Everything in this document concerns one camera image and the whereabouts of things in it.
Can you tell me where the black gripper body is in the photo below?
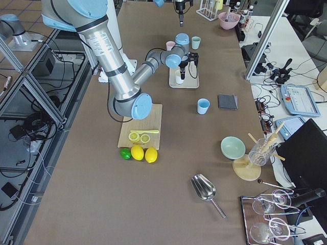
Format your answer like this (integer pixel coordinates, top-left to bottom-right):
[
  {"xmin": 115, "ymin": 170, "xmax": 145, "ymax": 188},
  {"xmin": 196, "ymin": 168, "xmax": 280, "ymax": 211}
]
[
  {"xmin": 175, "ymin": 0, "xmax": 187, "ymax": 13},
  {"xmin": 179, "ymin": 55, "xmax": 190, "ymax": 73}
]

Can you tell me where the cream white cup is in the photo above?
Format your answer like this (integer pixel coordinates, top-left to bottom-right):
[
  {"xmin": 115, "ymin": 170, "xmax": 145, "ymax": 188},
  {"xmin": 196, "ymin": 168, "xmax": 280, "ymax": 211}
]
[{"xmin": 175, "ymin": 69, "xmax": 184, "ymax": 85}]

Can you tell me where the pink cup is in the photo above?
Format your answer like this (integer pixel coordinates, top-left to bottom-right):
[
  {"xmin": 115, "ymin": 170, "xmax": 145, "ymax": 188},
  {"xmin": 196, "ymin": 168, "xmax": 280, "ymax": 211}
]
[{"xmin": 166, "ymin": 41, "xmax": 175, "ymax": 51}]

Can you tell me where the light blue cup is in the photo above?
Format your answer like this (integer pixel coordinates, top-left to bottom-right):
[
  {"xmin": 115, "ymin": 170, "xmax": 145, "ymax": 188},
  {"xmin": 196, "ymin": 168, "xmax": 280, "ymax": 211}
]
[{"xmin": 197, "ymin": 98, "xmax": 210, "ymax": 115}]

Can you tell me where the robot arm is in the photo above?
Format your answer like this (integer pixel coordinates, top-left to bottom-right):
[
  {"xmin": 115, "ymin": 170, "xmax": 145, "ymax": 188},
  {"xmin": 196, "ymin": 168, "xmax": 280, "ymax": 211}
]
[
  {"xmin": 153, "ymin": 0, "xmax": 194, "ymax": 27},
  {"xmin": 41, "ymin": 1, "xmax": 190, "ymax": 119}
]

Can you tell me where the cream rabbit tray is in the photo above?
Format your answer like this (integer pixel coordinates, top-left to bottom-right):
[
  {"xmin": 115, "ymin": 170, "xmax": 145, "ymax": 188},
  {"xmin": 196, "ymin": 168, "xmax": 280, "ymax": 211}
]
[{"xmin": 169, "ymin": 61, "xmax": 200, "ymax": 89}]

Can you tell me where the black framed tray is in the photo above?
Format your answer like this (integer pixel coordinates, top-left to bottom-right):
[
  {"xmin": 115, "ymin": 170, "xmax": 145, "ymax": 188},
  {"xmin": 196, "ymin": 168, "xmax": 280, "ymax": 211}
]
[{"xmin": 240, "ymin": 190, "xmax": 307, "ymax": 244}]

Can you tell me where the mint green cup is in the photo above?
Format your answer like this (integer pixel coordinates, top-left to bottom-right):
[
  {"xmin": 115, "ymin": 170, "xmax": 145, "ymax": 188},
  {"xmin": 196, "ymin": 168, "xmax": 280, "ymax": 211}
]
[{"xmin": 191, "ymin": 36, "xmax": 201, "ymax": 50}]

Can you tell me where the yellow cup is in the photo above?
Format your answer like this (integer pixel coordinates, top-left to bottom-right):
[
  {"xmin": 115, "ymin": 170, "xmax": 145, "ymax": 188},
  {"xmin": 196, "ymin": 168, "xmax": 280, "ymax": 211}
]
[{"xmin": 215, "ymin": 0, "xmax": 223, "ymax": 10}]

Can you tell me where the metal tube in bowl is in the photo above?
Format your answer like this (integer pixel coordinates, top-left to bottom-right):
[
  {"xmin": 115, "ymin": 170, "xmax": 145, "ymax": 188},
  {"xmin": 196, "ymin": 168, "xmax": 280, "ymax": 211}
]
[{"xmin": 225, "ymin": 7, "xmax": 231, "ymax": 22}]

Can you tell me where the pink bowl with ice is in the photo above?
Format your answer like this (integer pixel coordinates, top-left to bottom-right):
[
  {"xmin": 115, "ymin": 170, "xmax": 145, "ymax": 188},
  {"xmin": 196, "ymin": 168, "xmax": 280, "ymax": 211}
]
[{"xmin": 218, "ymin": 12, "xmax": 240, "ymax": 30}]

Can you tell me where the grey folded cloth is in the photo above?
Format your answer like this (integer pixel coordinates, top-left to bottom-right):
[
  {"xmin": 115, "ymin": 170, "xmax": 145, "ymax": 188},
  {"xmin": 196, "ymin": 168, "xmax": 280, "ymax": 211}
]
[{"xmin": 218, "ymin": 94, "xmax": 238, "ymax": 110}]

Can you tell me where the wooden cutting board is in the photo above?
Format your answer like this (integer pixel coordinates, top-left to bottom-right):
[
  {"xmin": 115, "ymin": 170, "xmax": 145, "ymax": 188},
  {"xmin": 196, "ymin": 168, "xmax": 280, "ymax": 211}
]
[{"xmin": 118, "ymin": 104, "xmax": 162, "ymax": 150}]

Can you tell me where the yellow plastic knife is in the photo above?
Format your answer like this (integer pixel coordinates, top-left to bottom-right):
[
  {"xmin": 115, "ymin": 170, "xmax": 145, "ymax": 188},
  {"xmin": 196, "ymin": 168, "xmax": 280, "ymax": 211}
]
[{"xmin": 130, "ymin": 130, "xmax": 159, "ymax": 134}]

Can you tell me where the lemon half slice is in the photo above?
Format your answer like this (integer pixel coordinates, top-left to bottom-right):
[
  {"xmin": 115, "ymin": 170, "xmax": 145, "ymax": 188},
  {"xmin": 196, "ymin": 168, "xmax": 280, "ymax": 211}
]
[
  {"xmin": 128, "ymin": 132, "xmax": 141, "ymax": 143},
  {"xmin": 140, "ymin": 134, "xmax": 151, "ymax": 144}
]

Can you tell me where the mint green bowl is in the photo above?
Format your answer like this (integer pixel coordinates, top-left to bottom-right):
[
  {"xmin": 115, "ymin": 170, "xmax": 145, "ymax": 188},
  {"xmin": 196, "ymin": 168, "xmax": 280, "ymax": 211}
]
[{"xmin": 221, "ymin": 136, "xmax": 246, "ymax": 160}]

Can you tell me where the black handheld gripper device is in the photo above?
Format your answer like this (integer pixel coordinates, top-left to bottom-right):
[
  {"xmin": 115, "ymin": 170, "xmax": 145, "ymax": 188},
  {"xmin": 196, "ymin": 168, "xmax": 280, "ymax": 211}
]
[{"xmin": 270, "ymin": 58, "xmax": 293, "ymax": 84}]

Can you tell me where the green lime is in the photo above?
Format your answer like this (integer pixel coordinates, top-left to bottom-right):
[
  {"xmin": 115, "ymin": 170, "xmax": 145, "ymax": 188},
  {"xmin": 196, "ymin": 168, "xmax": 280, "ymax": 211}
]
[{"xmin": 120, "ymin": 148, "xmax": 131, "ymax": 160}]

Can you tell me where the clear glass on stand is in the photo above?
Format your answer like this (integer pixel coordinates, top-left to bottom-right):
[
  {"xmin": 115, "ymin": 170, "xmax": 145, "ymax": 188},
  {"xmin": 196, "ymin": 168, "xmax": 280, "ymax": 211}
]
[{"xmin": 248, "ymin": 138, "xmax": 275, "ymax": 166}]

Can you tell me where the round wooden stand base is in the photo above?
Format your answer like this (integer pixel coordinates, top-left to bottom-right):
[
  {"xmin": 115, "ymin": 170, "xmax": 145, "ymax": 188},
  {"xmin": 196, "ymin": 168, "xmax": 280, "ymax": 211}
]
[{"xmin": 232, "ymin": 154, "xmax": 261, "ymax": 181}]

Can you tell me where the blue teach pendant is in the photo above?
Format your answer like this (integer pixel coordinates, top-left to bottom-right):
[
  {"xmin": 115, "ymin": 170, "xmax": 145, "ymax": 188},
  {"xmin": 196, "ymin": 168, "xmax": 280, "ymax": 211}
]
[
  {"xmin": 281, "ymin": 84, "xmax": 321, "ymax": 117},
  {"xmin": 275, "ymin": 115, "xmax": 306, "ymax": 140}
]

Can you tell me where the metal scoop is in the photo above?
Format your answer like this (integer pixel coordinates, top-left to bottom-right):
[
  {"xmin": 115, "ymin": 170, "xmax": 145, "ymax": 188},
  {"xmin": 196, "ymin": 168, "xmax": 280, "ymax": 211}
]
[{"xmin": 191, "ymin": 174, "xmax": 226, "ymax": 218}]

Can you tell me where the black monitor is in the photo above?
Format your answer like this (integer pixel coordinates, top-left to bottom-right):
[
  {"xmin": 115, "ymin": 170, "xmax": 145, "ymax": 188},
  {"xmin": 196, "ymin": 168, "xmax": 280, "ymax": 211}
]
[{"xmin": 276, "ymin": 119, "xmax": 326, "ymax": 190}]

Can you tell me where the white wire cup rack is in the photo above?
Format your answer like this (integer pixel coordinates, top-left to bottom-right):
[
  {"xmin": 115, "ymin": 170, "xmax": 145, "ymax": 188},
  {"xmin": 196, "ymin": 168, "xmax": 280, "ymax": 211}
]
[{"xmin": 196, "ymin": 0, "xmax": 219, "ymax": 21}]

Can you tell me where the aluminium frame post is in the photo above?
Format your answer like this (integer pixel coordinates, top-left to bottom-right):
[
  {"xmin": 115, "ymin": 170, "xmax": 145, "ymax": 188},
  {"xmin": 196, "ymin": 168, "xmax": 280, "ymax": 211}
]
[{"xmin": 244, "ymin": 0, "xmax": 289, "ymax": 81}]

